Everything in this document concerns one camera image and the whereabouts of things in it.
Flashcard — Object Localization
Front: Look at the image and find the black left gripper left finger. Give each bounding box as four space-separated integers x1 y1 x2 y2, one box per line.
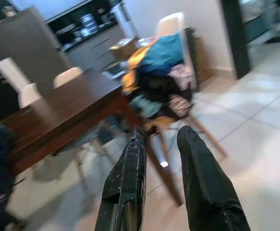
95 125 147 231

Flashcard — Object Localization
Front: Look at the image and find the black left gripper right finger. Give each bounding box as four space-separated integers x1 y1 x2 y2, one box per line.
178 125 251 231

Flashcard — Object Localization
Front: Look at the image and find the black garment with lettered band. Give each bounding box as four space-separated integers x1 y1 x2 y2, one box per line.
136 71 195 119

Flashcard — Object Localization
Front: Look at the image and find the mint green cloth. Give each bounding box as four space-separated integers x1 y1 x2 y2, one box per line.
129 94 161 118

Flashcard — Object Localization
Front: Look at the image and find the dark wooden table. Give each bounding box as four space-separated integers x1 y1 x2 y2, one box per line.
0 68 147 174

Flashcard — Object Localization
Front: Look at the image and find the yellow garment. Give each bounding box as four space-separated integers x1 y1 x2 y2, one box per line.
121 44 156 94

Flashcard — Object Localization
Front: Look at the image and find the pink white cloth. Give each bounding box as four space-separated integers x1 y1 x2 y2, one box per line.
167 64 194 85

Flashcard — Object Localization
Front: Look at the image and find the cardboard box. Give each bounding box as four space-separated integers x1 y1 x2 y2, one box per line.
109 37 143 64

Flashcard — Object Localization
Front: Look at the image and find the teal blue garment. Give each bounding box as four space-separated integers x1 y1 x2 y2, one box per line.
137 32 185 76

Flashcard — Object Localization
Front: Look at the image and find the grey sideboard with dishes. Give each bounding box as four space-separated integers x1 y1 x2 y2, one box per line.
45 0 140 73

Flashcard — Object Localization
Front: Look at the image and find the white chair with wooden legs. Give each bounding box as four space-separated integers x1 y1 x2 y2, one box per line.
152 12 229 207

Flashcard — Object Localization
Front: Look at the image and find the tall grey cabinet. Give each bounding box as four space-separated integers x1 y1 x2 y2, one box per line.
0 6 72 82

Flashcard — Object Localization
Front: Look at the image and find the black door frame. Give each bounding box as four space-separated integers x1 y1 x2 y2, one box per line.
220 0 253 80

